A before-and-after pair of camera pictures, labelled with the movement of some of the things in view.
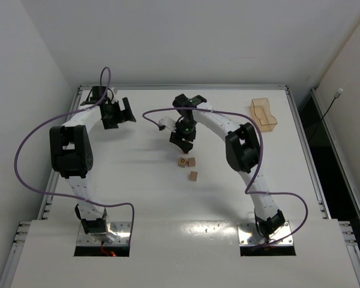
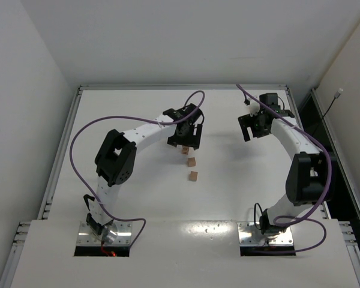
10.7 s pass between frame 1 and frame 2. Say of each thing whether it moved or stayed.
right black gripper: moved
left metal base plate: stayed
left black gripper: moved
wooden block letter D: moved
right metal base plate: stayed
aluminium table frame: stayed
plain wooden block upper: stayed
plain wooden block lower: stayed
